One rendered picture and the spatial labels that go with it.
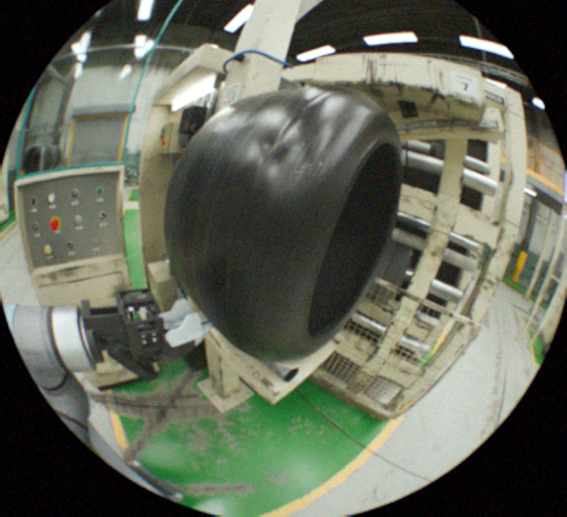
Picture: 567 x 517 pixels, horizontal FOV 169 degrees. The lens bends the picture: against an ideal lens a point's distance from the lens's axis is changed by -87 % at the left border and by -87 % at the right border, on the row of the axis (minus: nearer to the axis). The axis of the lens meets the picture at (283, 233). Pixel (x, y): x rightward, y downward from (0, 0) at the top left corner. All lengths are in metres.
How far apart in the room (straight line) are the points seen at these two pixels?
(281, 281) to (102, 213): 0.79
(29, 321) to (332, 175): 0.40
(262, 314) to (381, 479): 1.43
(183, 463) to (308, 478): 0.65
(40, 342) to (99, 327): 0.10
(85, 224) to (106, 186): 0.18
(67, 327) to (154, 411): 1.20
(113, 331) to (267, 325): 0.20
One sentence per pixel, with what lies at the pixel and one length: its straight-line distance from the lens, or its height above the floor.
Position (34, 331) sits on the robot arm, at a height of 1.14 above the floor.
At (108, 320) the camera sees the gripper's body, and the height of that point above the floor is 1.13.
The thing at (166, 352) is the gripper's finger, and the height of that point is 1.07.
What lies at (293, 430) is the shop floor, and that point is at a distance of 1.39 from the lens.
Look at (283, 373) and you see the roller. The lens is 0.48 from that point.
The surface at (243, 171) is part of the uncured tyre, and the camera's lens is 0.20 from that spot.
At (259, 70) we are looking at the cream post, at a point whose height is 1.60.
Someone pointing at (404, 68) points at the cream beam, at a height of 1.71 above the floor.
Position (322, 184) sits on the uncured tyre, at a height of 1.30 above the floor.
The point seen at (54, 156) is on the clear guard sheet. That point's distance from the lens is 0.90.
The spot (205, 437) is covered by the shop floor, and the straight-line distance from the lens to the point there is 1.35.
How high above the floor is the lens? 1.31
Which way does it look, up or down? 18 degrees down
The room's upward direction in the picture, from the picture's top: 10 degrees clockwise
